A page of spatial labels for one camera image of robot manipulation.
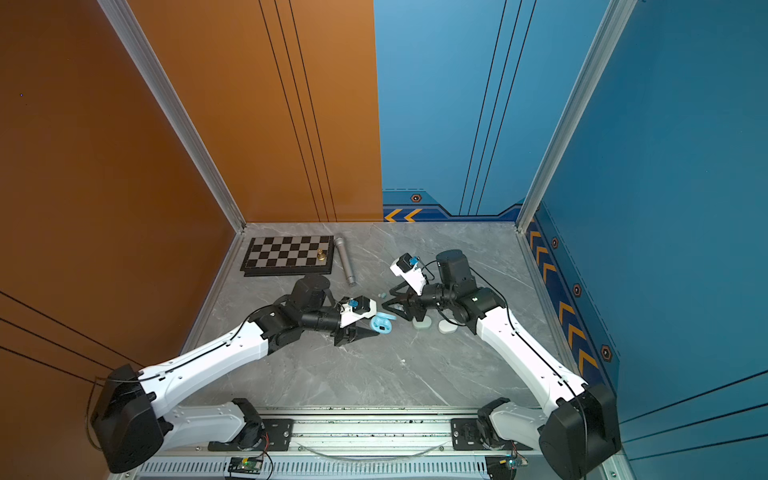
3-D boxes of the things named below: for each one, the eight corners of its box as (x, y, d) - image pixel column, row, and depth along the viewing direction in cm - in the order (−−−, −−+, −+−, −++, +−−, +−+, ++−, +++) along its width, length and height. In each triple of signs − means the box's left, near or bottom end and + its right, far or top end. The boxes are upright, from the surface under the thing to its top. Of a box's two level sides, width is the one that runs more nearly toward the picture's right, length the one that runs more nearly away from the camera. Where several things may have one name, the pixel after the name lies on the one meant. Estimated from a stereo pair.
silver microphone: (348, 284, 104) (347, 280, 102) (335, 243, 116) (334, 238, 114) (357, 281, 105) (356, 277, 102) (343, 241, 117) (342, 236, 115)
